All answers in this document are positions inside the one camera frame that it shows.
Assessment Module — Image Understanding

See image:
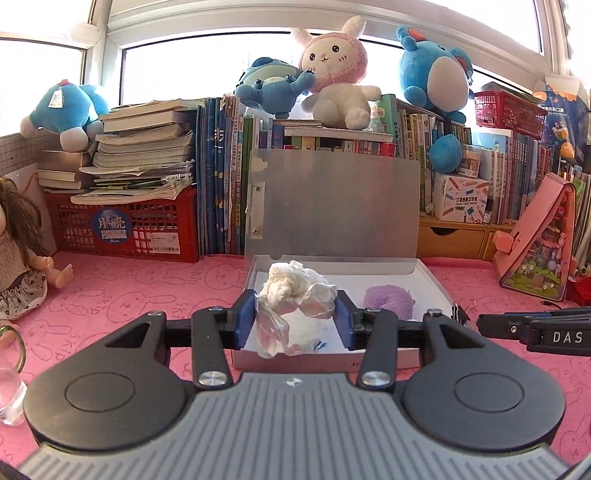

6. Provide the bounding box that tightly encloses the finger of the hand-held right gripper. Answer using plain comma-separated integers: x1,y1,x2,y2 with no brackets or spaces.
503,308,591,318
477,315,555,343

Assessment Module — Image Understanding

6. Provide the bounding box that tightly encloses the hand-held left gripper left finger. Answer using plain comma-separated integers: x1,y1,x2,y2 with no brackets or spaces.
104,290,257,389

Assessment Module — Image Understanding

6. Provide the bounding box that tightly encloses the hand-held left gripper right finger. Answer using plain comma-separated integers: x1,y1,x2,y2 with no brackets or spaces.
337,291,488,388

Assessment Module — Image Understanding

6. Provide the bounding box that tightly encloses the white fluffy plush toy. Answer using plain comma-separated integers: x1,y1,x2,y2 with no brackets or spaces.
286,316,345,354

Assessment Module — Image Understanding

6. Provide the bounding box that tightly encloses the purple fluffy heart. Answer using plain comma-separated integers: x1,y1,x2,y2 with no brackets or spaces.
362,284,416,321

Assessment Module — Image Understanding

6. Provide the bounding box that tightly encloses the white tissue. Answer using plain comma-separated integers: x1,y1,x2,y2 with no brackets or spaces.
255,260,339,357

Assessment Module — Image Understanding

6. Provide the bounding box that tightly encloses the grey cardboard box with lid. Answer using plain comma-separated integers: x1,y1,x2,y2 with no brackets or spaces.
231,148,465,370

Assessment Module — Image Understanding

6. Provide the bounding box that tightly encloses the red woven item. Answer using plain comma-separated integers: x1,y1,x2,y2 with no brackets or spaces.
566,276,591,306

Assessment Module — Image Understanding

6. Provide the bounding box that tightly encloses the black binder clip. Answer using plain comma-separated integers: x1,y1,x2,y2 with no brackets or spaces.
454,299,477,325

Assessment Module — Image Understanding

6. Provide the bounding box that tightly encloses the pink toy house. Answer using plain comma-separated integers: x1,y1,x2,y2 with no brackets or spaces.
492,173,578,303

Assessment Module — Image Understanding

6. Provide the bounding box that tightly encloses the shiny yellow plastic folder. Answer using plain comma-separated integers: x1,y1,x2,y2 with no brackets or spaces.
571,168,591,278

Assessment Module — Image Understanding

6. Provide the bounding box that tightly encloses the wooden drawer organizer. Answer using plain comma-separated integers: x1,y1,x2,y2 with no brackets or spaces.
418,216,515,261

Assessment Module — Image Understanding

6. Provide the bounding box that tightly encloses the pink rabbit printed blanket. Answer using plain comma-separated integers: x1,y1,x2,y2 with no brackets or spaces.
0,251,591,464

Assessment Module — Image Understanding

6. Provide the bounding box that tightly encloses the white label printer box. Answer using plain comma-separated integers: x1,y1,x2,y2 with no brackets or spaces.
433,173,490,225

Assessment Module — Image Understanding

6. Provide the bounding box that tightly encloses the row of tall textbooks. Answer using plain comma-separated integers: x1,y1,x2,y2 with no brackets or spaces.
478,131,591,227

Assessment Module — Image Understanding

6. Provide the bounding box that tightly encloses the row of blue thin books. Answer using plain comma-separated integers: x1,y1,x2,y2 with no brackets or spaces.
196,95,249,257

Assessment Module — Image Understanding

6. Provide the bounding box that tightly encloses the small clear container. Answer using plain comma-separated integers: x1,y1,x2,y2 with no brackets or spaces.
459,144,482,179

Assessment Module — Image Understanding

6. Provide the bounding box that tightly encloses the blue printed carton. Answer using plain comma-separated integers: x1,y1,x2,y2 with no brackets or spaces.
533,76,591,168

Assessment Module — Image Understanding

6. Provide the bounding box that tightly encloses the row of colourful picture books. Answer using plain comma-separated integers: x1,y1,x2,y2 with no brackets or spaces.
242,95,472,217

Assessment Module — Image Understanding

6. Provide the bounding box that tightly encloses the stack of books and papers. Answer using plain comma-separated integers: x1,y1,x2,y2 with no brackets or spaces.
37,99,198,205

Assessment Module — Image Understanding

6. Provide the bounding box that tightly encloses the small red plastic basket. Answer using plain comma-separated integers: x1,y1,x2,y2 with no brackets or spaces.
474,90,549,140

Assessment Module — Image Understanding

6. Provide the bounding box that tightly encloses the brown haired baby doll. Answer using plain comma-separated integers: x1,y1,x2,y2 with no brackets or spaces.
0,178,74,321

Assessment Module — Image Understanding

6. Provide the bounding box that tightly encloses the small blue plush toy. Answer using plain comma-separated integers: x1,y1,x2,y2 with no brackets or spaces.
233,56,318,117

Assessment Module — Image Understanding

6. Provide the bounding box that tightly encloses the clear glass mug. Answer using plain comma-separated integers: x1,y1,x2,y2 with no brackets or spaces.
0,325,28,425

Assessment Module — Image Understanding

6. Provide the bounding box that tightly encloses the white bunny plush pink hood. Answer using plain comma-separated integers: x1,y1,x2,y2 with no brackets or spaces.
291,16,382,130

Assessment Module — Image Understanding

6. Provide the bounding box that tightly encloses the large blue round plush toy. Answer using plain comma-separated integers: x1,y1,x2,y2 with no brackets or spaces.
396,25,476,175

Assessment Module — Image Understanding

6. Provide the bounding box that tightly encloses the blue cat plush toy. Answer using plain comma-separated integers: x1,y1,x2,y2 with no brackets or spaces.
21,80,112,152

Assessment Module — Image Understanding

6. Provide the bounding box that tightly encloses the white window frame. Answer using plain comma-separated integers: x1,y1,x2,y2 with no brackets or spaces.
0,0,591,139

